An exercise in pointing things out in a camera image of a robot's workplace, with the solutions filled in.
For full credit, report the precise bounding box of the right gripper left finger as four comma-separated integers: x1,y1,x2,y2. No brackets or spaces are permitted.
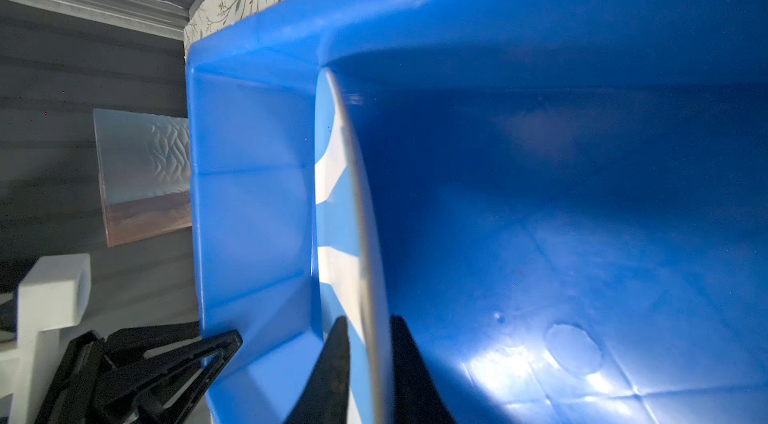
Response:
284,316,351,424

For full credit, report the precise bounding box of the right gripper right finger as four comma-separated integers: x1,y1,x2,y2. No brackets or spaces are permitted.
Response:
390,316,456,424

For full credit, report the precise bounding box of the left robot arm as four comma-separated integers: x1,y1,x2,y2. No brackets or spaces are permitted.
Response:
1,254,242,423

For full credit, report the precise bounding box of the blue white striped plate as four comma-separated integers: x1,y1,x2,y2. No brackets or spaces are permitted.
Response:
314,68,395,423

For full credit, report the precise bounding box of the blue plastic bin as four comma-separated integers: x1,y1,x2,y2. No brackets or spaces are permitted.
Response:
187,0,767,423

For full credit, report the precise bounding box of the blue translucent plastic cup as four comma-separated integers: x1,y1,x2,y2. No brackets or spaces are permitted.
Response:
93,109,191,206

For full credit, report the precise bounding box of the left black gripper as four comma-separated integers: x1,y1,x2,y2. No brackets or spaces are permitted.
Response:
35,321,242,423

